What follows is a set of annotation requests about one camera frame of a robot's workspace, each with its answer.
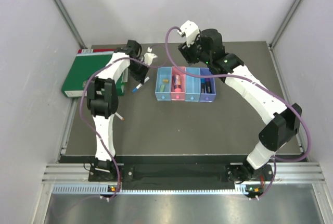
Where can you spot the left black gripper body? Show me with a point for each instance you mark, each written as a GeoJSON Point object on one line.
{"type": "Point", "coordinates": [137, 70]}

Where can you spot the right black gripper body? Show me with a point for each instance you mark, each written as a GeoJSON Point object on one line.
{"type": "Point", "coordinates": [193, 53]}

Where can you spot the white blue pen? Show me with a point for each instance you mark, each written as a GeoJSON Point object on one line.
{"type": "Point", "coordinates": [140, 85]}

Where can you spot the blue black marker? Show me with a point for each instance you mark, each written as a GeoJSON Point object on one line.
{"type": "Point", "coordinates": [203, 85]}

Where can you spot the green highlighter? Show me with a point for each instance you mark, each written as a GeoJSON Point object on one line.
{"type": "Point", "coordinates": [162, 88]}

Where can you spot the light blue bin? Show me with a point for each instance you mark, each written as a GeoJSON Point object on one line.
{"type": "Point", "coordinates": [193, 89]}
{"type": "Point", "coordinates": [163, 73]}

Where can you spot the purple black highlighter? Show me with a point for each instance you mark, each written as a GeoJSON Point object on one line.
{"type": "Point", "coordinates": [208, 86]}

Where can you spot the purple drawer bin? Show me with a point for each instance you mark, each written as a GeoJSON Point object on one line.
{"type": "Point", "coordinates": [209, 97]}

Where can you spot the pink drawer bin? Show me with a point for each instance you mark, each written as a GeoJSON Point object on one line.
{"type": "Point", "coordinates": [178, 96]}

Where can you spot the green ring binder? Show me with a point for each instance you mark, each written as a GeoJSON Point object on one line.
{"type": "Point", "coordinates": [85, 65]}

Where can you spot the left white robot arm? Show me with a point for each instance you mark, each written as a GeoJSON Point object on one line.
{"type": "Point", "coordinates": [102, 102]}

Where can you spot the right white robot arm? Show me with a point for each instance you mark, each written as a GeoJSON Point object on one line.
{"type": "Point", "coordinates": [281, 122]}

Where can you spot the red folder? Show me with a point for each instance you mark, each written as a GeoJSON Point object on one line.
{"type": "Point", "coordinates": [90, 52]}

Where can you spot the pink pencil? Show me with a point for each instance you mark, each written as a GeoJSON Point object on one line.
{"type": "Point", "coordinates": [119, 116]}

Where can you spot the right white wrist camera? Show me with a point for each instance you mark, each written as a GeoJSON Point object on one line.
{"type": "Point", "coordinates": [189, 30]}

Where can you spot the right aluminium frame post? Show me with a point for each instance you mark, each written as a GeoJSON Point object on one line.
{"type": "Point", "coordinates": [285, 22]}

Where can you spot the aluminium frame post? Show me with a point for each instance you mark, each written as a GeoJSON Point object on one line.
{"type": "Point", "coordinates": [69, 23]}
{"type": "Point", "coordinates": [285, 22]}

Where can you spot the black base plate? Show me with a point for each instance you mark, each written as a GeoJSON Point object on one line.
{"type": "Point", "coordinates": [169, 174]}

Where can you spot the left aluminium frame post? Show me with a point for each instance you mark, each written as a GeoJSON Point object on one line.
{"type": "Point", "coordinates": [69, 23]}

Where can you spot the grey cable duct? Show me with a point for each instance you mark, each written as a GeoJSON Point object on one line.
{"type": "Point", "coordinates": [105, 189]}

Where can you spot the aluminium front rail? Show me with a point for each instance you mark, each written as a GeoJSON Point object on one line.
{"type": "Point", "coordinates": [282, 172]}

